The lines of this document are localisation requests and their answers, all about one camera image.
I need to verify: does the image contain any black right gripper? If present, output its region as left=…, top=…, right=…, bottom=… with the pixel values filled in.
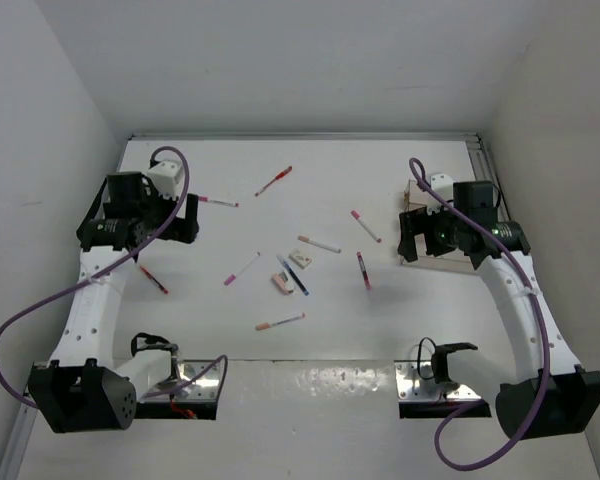
left=398, top=200, right=466, bottom=261

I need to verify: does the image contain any pink capped white marker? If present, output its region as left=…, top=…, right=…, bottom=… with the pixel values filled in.
left=199, top=196, right=239, bottom=208

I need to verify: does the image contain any magenta gel pen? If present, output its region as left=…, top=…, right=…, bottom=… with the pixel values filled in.
left=356, top=251, right=372, bottom=291

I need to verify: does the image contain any blue gel pen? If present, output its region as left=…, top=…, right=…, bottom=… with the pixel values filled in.
left=276, top=254, right=309, bottom=296

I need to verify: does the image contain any orange capped white marker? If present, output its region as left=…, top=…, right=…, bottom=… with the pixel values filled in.
left=297, top=235, right=342, bottom=254

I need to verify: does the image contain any red gel pen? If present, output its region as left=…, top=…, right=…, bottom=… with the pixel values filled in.
left=254, top=165, right=293, bottom=197

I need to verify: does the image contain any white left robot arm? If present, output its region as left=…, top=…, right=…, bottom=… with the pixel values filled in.
left=28, top=162, right=199, bottom=434

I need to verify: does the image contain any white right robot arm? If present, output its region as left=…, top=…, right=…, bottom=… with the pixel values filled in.
left=398, top=174, right=600, bottom=439

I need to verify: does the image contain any clear acrylic tiered organizer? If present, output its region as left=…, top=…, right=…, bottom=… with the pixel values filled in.
left=397, top=180, right=474, bottom=274

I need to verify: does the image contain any red pen at left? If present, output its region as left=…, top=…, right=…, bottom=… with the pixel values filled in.
left=139, top=265, right=169, bottom=295

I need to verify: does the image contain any magenta capped white marker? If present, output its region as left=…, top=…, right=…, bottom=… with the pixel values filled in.
left=223, top=252, right=261, bottom=286

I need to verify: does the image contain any pink correction tape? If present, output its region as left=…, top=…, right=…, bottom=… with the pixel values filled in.
left=271, top=272, right=295, bottom=295

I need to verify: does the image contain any small beige eraser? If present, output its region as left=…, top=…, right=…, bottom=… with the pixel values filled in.
left=289, top=249, right=312, bottom=269

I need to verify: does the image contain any orange capped marker front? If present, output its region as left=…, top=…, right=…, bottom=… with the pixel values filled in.
left=255, top=313, right=306, bottom=331

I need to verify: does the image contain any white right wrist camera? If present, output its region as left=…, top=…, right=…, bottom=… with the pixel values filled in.
left=426, top=172, right=454, bottom=213

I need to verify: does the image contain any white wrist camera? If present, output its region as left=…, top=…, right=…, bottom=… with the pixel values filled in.
left=426, top=172, right=454, bottom=213
left=146, top=159, right=184, bottom=200

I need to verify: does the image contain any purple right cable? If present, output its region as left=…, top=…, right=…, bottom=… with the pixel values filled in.
left=408, top=157, right=551, bottom=472

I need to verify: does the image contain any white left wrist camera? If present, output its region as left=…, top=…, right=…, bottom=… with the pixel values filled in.
left=146, top=159, right=184, bottom=200

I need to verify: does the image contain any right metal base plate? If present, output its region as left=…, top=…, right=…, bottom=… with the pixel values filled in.
left=394, top=361, right=480, bottom=404

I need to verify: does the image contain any metal base plate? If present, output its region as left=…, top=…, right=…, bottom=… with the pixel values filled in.
left=394, top=361, right=480, bottom=404
left=142, top=359, right=226, bottom=403

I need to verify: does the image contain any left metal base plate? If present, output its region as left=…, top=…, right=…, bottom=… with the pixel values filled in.
left=142, top=359, right=226, bottom=403

